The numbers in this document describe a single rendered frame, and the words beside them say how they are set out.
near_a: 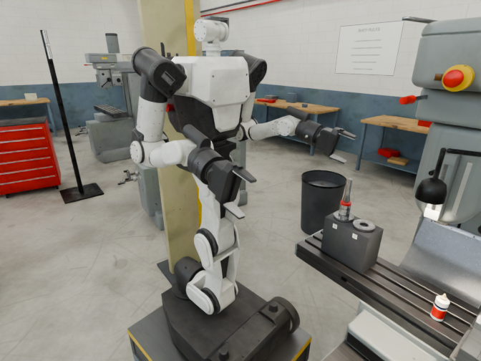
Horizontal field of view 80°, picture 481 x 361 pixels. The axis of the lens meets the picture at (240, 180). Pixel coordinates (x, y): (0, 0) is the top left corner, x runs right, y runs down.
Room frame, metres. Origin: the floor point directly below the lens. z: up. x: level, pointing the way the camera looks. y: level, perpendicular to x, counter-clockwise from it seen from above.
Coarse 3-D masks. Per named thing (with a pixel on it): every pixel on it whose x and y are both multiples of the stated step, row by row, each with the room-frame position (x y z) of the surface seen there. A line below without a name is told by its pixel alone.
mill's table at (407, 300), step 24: (312, 240) 1.24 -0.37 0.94; (312, 264) 1.13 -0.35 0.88; (336, 264) 1.05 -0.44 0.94; (384, 264) 1.05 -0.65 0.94; (360, 288) 0.94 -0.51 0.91; (384, 288) 0.91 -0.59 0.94; (408, 288) 0.90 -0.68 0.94; (432, 288) 0.90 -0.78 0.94; (384, 312) 0.84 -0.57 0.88; (408, 312) 0.78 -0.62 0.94; (456, 312) 0.78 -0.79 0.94; (432, 336) 0.72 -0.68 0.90; (456, 336) 0.68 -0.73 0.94
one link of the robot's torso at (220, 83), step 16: (176, 64) 1.04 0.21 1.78; (192, 64) 1.00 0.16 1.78; (208, 64) 1.01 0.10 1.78; (224, 64) 1.06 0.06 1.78; (240, 64) 1.11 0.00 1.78; (192, 80) 0.99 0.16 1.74; (208, 80) 0.99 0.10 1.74; (224, 80) 1.04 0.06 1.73; (240, 80) 1.10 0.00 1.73; (176, 96) 1.07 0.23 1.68; (192, 96) 1.00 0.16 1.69; (208, 96) 0.99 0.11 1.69; (224, 96) 1.04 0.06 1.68; (240, 96) 1.10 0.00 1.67; (176, 112) 1.10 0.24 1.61; (192, 112) 1.03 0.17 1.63; (208, 112) 1.01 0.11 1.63; (224, 112) 1.05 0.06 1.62; (240, 112) 1.13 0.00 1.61; (176, 128) 1.16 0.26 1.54; (208, 128) 1.02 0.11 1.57; (224, 128) 1.05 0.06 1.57
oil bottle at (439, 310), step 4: (440, 296) 0.77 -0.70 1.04; (444, 296) 0.76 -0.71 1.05; (436, 300) 0.77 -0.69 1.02; (440, 300) 0.76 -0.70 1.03; (444, 300) 0.75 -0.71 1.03; (448, 300) 0.76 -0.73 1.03; (436, 304) 0.76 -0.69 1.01; (440, 304) 0.75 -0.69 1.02; (444, 304) 0.74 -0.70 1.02; (448, 304) 0.74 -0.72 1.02; (432, 308) 0.77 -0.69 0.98; (436, 308) 0.75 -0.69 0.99; (440, 308) 0.75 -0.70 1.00; (444, 308) 0.74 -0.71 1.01; (432, 312) 0.76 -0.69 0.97; (436, 312) 0.75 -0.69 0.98; (440, 312) 0.74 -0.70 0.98; (444, 312) 0.74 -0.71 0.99; (432, 316) 0.76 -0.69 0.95; (436, 316) 0.75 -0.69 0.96; (440, 316) 0.74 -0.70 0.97; (440, 320) 0.74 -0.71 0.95
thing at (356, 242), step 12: (336, 216) 1.13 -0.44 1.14; (324, 228) 1.15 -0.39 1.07; (336, 228) 1.10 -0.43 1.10; (348, 228) 1.06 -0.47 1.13; (360, 228) 1.03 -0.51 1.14; (372, 228) 1.03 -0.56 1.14; (324, 240) 1.14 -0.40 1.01; (336, 240) 1.09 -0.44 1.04; (348, 240) 1.05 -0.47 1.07; (360, 240) 1.01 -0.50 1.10; (372, 240) 1.00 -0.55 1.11; (336, 252) 1.09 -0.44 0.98; (348, 252) 1.04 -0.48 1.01; (360, 252) 1.00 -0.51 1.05; (372, 252) 1.02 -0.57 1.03; (348, 264) 1.03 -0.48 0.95; (360, 264) 0.99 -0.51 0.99; (372, 264) 1.03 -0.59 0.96
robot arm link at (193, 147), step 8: (184, 128) 0.81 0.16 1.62; (192, 128) 0.80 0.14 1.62; (192, 136) 0.78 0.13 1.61; (200, 136) 0.76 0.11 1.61; (184, 144) 0.77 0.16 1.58; (192, 144) 0.78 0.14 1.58; (200, 144) 0.74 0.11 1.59; (208, 144) 0.76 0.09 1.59; (192, 152) 0.74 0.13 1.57; (200, 152) 0.73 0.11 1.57; (192, 160) 0.72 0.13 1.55
